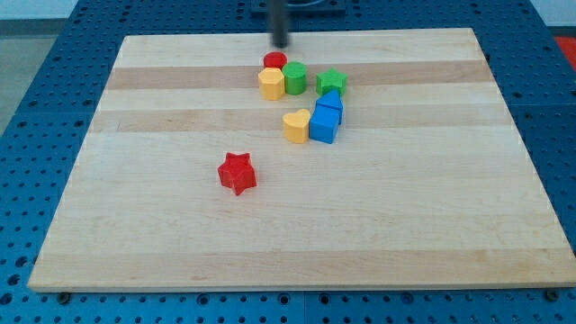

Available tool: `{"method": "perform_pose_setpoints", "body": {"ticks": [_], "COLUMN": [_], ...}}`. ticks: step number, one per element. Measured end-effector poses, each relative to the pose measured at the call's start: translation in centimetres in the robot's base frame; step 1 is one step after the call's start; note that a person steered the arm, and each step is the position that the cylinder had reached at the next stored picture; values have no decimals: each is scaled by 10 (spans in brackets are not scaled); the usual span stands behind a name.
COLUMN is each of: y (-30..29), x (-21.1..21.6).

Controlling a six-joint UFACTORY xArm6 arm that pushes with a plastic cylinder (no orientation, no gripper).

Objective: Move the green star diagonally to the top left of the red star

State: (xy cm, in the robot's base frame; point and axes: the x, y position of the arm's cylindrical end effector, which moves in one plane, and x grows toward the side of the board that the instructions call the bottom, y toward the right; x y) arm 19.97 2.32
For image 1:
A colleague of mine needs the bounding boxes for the blue cube block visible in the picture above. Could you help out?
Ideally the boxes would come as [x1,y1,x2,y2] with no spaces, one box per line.
[310,105,340,144]

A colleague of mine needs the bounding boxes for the red cylinder block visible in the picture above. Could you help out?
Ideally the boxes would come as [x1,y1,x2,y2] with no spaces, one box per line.
[263,51,288,69]

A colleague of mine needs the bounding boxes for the blue triangle block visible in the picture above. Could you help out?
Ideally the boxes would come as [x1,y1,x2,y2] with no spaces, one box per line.
[316,90,344,124]

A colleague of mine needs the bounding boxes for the green star block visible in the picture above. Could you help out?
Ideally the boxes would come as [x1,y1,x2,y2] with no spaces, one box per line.
[316,67,348,96]

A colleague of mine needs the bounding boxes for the red star block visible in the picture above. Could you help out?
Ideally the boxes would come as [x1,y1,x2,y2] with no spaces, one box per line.
[217,152,257,195]

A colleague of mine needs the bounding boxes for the green cylinder block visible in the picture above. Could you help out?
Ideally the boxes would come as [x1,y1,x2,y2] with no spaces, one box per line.
[282,61,307,95]

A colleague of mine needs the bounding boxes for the light wooden board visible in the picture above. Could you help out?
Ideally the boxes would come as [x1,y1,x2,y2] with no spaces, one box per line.
[28,28,575,293]

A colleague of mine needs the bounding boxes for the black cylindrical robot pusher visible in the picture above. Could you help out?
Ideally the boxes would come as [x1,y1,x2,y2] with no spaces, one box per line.
[267,0,289,49]

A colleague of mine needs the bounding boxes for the yellow heart block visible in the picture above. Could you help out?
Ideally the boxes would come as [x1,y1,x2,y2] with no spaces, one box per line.
[283,109,311,144]

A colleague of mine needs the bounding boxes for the yellow hexagon block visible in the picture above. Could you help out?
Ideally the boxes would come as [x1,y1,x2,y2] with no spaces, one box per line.
[257,67,285,101]

